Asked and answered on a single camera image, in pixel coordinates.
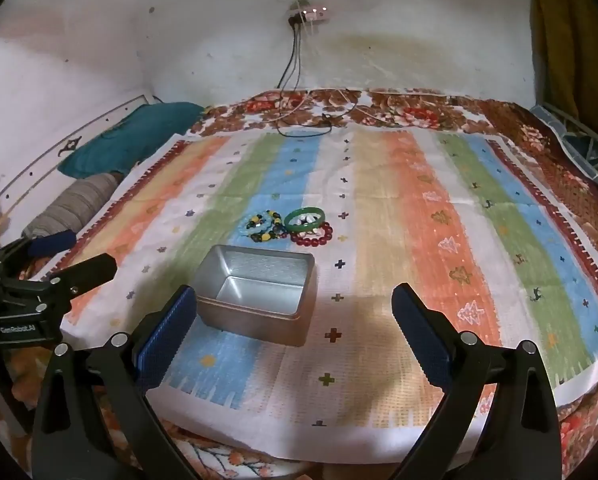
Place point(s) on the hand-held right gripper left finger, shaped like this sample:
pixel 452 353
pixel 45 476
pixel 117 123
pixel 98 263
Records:
pixel 166 340

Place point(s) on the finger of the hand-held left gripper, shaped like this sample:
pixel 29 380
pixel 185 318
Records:
pixel 89 267
pixel 54 242

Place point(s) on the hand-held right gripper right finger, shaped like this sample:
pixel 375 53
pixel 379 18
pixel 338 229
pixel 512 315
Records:
pixel 421 335

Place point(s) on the silver metal tin box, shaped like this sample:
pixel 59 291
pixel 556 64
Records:
pixel 259 285

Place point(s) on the green bangle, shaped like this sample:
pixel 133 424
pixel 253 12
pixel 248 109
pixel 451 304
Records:
pixel 291 220

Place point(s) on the grey striped pillow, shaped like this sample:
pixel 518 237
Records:
pixel 74 205

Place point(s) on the striped colourful cloth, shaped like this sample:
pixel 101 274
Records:
pixel 404 240

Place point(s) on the white bed headboard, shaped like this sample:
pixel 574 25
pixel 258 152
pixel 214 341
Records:
pixel 79 140

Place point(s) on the teal pillow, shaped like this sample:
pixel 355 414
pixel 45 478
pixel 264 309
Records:
pixel 129 135

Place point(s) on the blue grey basket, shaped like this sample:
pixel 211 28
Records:
pixel 579 140

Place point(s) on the yellow curtain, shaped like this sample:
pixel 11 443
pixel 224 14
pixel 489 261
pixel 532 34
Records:
pixel 574 45

